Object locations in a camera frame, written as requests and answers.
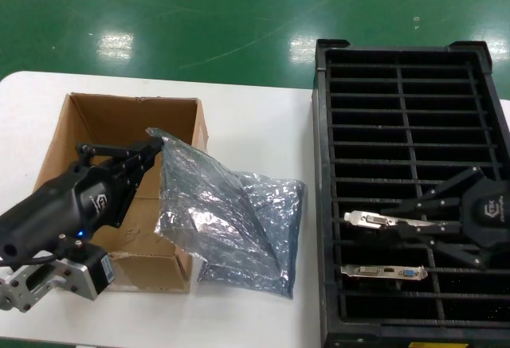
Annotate black slotted plastic container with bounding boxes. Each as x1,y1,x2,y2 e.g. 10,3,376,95
312,38,510,348

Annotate graphics card with silver bracket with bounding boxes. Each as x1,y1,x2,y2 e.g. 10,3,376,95
343,210,428,245
340,263,430,291

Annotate translucent antistatic bag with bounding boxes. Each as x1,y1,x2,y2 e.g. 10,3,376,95
145,127,294,281

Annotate flat grey antistatic bag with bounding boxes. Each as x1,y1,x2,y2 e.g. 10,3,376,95
197,170,308,299

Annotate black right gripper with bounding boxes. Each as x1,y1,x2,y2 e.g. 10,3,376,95
379,166,510,272

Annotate open brown cardboard box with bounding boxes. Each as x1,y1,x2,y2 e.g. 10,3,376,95
33,92,210,294

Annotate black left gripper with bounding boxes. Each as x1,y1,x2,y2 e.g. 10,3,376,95
0,135,165,265

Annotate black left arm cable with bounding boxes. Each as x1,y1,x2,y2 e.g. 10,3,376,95
0,252,63,269

